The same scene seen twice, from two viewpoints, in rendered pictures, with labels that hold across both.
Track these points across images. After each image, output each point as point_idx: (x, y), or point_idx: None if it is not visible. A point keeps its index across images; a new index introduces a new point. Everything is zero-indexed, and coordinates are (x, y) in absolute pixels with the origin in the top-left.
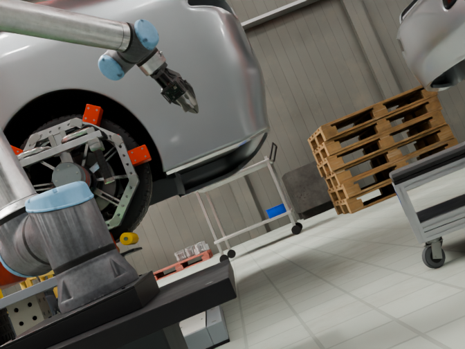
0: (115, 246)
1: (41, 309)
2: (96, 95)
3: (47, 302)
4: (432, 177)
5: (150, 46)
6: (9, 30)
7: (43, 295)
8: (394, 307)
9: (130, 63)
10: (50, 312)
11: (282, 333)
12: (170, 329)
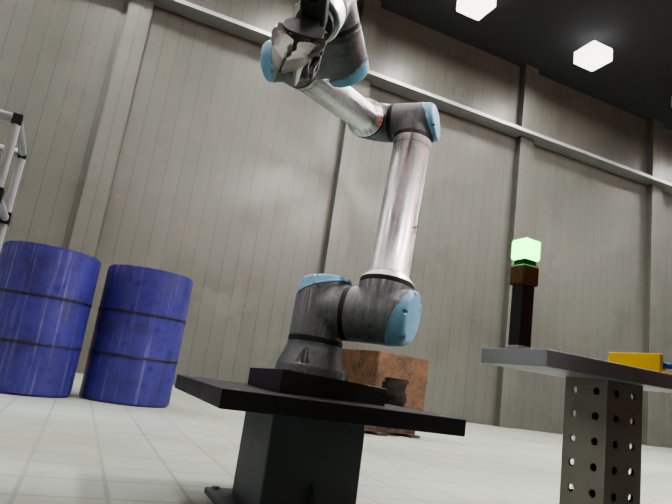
0: (290, 336)
1: (569, 404)
2: None
3: (604, 401)
4: None
5: (269, 80)
6: (353, 124)
7: (602, 385)
8: None
9: (313, 78)
10: (599, 419)
11: None
12: (253, 418)
